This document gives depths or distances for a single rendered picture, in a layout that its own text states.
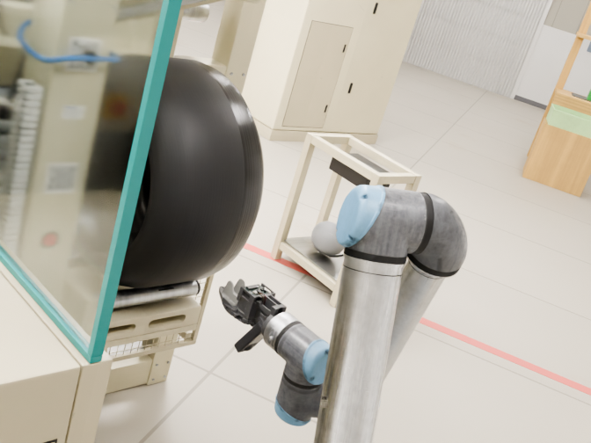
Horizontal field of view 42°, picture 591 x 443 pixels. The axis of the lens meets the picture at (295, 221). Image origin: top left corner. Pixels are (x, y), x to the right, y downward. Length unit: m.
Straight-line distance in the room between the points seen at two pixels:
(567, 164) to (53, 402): 7.82
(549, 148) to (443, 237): 7.22
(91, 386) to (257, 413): 2.19
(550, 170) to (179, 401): 6.11
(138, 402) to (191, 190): 1.56
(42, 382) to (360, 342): 0.58
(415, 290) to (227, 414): 1.84
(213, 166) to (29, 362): 0.84
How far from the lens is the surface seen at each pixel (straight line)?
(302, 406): 1.80
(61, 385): 1.14
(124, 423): 3.10
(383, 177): 4.06
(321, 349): 1.72
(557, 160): 8.65
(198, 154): 1.81
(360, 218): 1.36
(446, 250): 1.45
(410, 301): 1.57
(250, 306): 1.84
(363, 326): 1.41
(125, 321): 2.04
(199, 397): 3.32
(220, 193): 1.85
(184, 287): 2.14
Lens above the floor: 1.92
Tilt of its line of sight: 21 degrees down
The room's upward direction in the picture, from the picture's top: 17 degrees clockwise
